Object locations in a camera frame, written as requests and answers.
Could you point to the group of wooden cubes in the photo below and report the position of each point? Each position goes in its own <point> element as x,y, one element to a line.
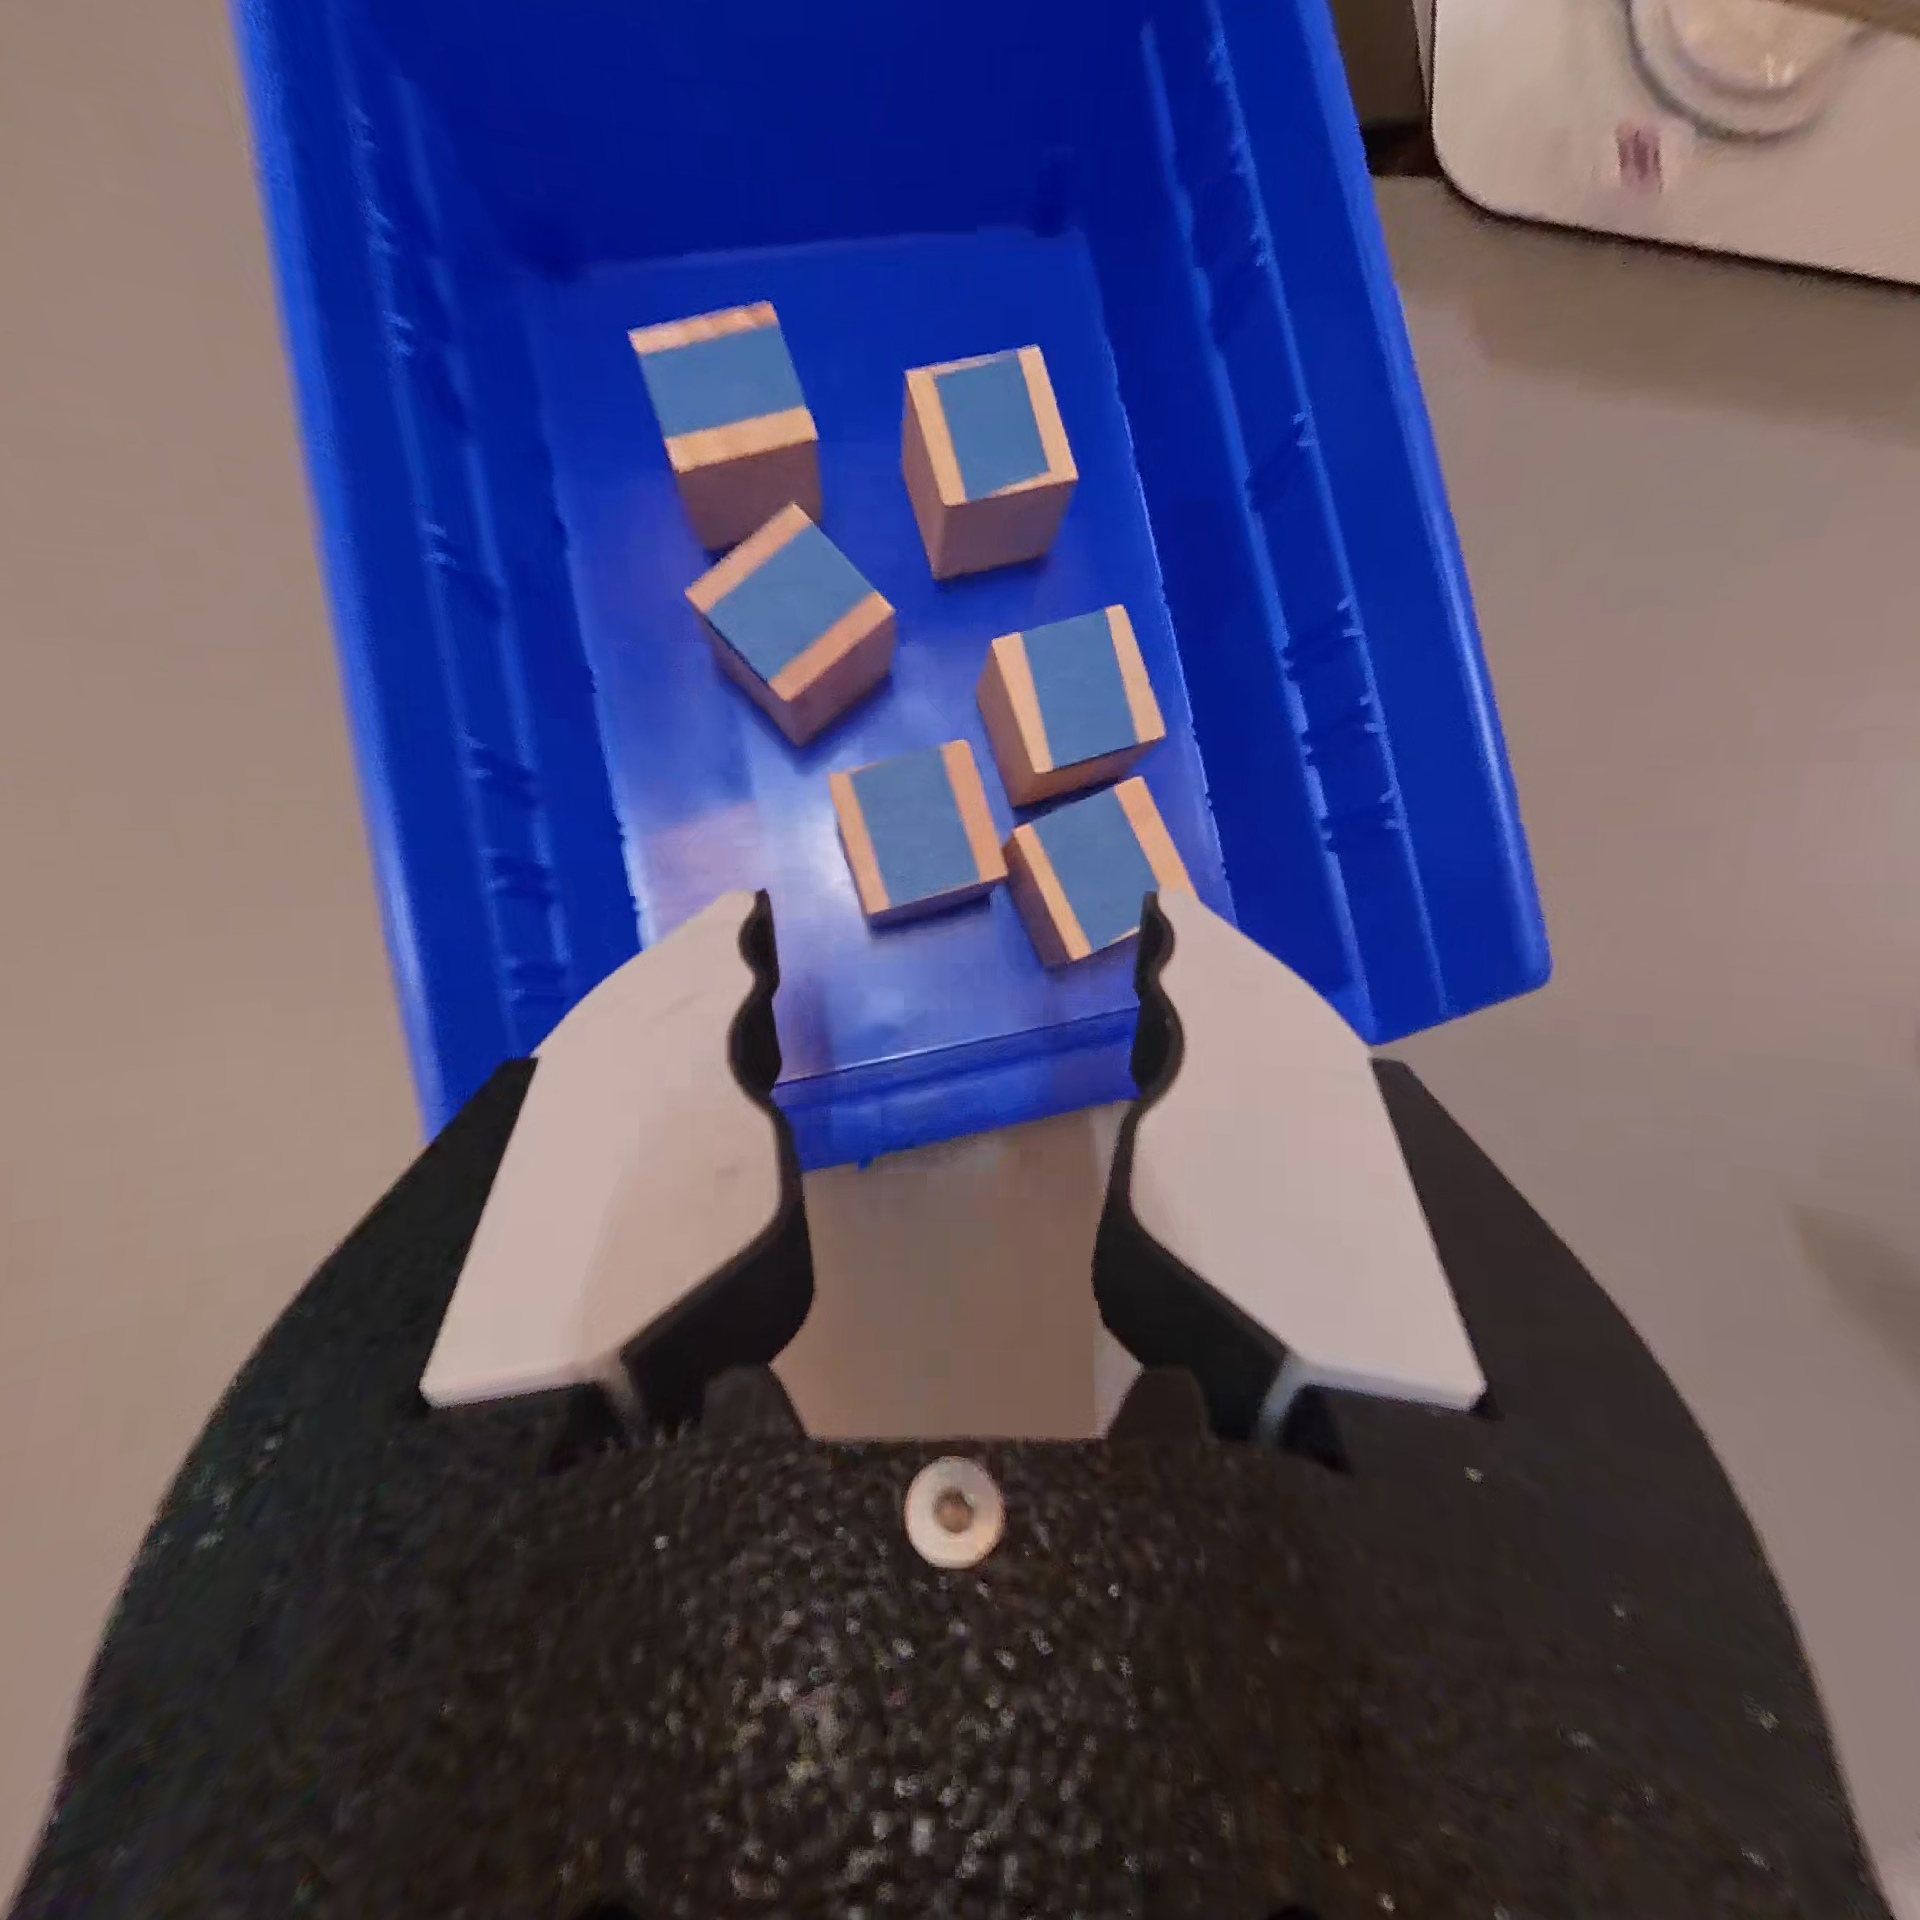
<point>733,389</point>

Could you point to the blue plastic bin white tag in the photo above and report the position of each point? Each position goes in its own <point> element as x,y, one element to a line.
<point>840,150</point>

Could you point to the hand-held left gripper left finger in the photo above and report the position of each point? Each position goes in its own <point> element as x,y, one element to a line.
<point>600,1170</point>

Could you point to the instruction sheet on wooden stand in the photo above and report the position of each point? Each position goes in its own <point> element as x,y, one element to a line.
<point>1558,150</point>

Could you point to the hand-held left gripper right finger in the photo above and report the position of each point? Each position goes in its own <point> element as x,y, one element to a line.
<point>1305,1184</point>

